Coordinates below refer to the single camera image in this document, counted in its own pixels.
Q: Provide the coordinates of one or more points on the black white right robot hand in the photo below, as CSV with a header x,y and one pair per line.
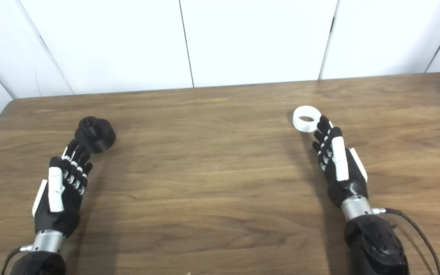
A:
x,y
348,189

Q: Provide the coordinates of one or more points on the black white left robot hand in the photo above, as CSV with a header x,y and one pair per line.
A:
x,y
57,214

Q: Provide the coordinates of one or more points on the round black stepped part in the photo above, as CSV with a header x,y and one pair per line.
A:
x,y
99,137

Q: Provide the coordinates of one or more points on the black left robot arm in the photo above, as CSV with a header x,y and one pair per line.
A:
x,y
46,244

